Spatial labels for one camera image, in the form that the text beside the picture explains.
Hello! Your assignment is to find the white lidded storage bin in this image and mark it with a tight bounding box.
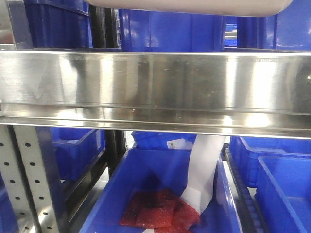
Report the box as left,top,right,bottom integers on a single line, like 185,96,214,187
87,0,292,17

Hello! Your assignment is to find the blue bin rear lower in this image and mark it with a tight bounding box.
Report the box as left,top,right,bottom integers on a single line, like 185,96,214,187
131,131,197,150

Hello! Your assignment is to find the blue bin with red packs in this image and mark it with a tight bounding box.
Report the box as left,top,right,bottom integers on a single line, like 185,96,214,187
79,148,243,233

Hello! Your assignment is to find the blue bin lower left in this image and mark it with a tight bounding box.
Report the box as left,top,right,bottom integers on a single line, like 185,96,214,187
50,127,105,181

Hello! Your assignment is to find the blue bin upper centre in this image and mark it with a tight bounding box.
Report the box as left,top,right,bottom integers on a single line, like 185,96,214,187
119,9,226,52

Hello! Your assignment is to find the blue bin far right rear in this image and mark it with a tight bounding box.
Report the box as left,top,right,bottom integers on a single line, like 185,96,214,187
229,136,311,188

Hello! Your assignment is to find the blue bin upper left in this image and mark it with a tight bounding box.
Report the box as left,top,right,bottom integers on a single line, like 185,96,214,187
24,0,93,48

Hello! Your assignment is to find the perforated steel shelf upright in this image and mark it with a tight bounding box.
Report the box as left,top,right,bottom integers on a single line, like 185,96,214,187
0,125,68,233

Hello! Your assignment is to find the blue bin lower right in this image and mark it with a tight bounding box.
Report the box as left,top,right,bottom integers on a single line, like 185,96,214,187
255,156,311,233

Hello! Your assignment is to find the blue bin upper right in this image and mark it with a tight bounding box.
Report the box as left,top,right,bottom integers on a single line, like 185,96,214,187
237,0,311,51

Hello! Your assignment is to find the red bubble wrap pack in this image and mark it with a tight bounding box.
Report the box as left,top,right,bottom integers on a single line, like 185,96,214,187
119,189,201,233

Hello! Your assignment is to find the stainless steel shelf rail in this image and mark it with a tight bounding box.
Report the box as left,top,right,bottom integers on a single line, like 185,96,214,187
0,50,311,138

